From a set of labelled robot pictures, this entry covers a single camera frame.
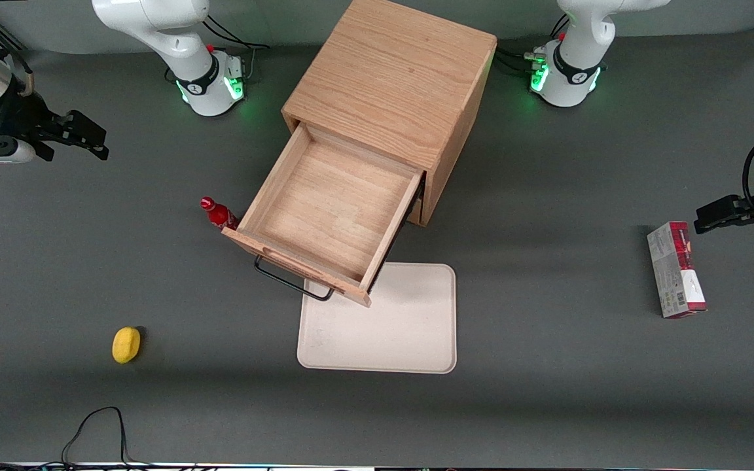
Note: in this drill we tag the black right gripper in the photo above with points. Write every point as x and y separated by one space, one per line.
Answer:
22 114

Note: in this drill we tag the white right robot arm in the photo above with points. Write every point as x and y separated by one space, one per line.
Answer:
180 39

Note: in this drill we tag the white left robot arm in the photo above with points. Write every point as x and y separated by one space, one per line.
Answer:
576 59

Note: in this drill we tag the wooden drawer cabinet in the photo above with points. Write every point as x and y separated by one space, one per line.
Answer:
390 72

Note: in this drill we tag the red and grey carton box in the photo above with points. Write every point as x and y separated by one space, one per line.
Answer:
676 271

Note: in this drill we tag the red cola bottle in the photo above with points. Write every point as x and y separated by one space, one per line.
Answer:
218 214

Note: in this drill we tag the yellow lemon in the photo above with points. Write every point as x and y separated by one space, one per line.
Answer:
125 345

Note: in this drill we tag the beige plastic tray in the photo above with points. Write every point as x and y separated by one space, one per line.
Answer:
403 327

